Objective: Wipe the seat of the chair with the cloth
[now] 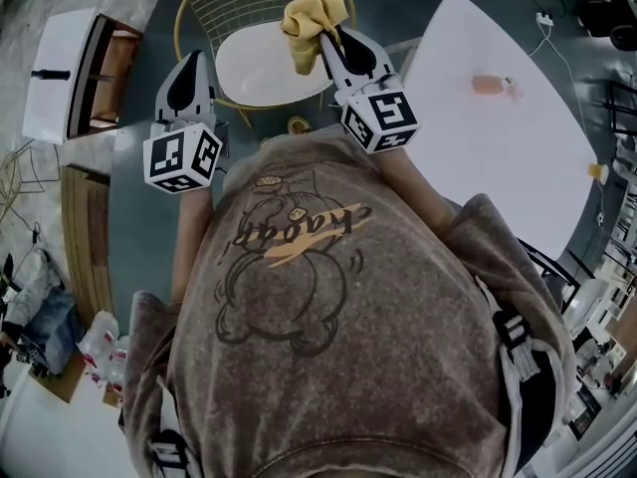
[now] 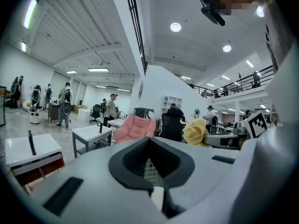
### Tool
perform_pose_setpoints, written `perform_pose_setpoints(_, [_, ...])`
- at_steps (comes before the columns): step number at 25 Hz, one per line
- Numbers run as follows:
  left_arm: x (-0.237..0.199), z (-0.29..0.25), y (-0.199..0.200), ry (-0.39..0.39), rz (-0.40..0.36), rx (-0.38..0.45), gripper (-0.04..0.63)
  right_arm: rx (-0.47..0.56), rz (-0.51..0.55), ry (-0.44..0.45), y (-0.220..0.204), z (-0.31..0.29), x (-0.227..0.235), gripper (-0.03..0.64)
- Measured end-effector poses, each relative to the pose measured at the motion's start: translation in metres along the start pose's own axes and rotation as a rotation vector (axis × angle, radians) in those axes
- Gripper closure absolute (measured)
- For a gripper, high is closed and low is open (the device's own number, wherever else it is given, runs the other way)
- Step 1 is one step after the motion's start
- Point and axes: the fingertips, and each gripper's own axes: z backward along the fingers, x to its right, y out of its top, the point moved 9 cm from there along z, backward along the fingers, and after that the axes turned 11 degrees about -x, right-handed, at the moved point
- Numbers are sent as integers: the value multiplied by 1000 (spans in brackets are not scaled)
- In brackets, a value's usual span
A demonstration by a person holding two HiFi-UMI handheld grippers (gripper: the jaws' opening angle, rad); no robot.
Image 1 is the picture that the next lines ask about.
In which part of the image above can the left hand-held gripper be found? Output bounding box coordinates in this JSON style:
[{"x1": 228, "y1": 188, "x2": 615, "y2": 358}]
[{"x1": 142, "y1": 51, "x2": 230, "y2": 194}]

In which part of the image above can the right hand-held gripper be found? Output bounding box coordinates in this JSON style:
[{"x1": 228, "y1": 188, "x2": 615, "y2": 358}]
[{"x1": 318, "y1": 26, "x2": 422, "y2": 154}]

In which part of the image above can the yellow wiping cloth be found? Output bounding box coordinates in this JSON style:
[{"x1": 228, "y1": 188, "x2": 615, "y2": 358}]
[{"x1": 280, "y1": 0, "x2": 349, "y2": 75}]

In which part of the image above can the yellow wire chair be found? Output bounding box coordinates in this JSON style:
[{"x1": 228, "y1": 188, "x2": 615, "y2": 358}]
[{"x1": 173, "y1": 0, "x2": 357, "y2": 128}]

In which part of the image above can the person's right forearm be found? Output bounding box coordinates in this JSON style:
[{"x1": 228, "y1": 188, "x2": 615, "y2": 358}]
[{"x1": 377, "y1": 149, "x2": 462, "y2": 248}]

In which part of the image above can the person's left forearm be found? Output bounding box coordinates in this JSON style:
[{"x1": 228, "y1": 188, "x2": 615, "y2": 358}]
[{"x1": 171, "y1": 189, "x2": 215, "y2": 303}]

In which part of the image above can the white cabinet with wooden shelves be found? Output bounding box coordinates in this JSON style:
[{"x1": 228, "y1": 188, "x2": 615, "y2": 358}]
[{"x1": 22, "y1": 7, "x2": 145, "y2": 144}]

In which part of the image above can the pink-orange bottle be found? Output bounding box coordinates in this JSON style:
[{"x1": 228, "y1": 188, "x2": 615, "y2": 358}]
[{"x1": 472, "y1": 74, "x2": 524, "y2": 100}]

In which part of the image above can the wooden plank platform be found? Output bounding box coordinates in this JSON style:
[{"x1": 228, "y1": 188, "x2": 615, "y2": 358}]
[{"x1": 59, "y1": 164, "x2": 113, "y2": 323}]

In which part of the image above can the shrink-wrapped water bottle pack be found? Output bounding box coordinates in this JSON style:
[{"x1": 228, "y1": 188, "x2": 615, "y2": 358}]
[{"x1": 77, "y1": 311, "x2": 130, "y2": 407}]

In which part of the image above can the person's brown printed shirt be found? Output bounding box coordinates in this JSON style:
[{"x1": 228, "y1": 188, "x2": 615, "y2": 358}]
[{"x1": 121, "y1": 134, "x2": 578, "y2": 478}]

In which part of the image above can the white oval table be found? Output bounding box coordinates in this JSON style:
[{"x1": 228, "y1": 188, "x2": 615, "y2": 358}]
[{"x1": 561, "y1": 131, "x2": 637, "y2": 442}]

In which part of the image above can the wooden table leg frame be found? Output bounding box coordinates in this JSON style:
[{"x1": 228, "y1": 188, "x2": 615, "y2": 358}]
[{"x1": 385, "y1": 37, "x2": 424, "y2": 72}]

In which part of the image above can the white backpack strap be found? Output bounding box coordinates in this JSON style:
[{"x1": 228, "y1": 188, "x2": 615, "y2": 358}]
[
  {"x1": 492, "y1": 311, "x2": 541, "y2": 382},
  {"x1": 148, "y1": 428, "x2": 200, "y2": 478}
]

